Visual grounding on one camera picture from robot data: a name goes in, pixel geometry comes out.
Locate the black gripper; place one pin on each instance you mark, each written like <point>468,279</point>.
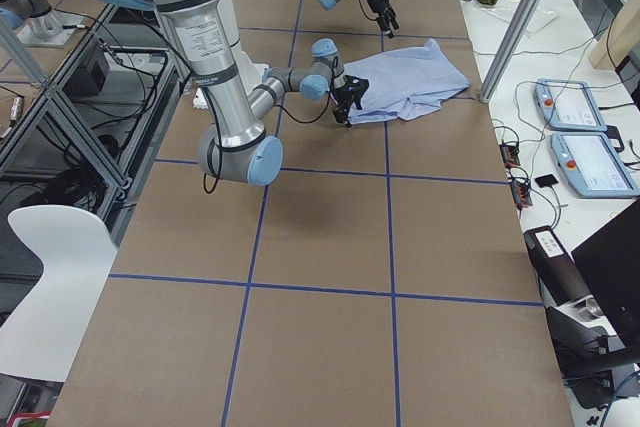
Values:
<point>381,9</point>
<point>344,100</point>

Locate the light blue striped shirt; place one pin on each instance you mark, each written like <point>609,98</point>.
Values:
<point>405,83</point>

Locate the far teach pendant tablet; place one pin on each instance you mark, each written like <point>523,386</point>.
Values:
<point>568,106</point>

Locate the teach pendant tablet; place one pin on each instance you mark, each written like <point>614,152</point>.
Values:
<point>591,165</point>
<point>568,106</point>

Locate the black power adapter brick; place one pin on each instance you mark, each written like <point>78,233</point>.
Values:
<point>545,181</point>

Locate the near teach pendant tablet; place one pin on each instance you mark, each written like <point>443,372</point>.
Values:
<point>591,165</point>

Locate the black monitor on table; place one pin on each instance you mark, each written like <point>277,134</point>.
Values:
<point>608,262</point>

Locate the white plastic chair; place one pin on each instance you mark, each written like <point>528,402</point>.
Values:
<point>41,337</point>

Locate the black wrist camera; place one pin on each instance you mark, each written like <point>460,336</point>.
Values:
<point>356,87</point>

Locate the grey aluminium frame post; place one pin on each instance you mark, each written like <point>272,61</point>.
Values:
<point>512,37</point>

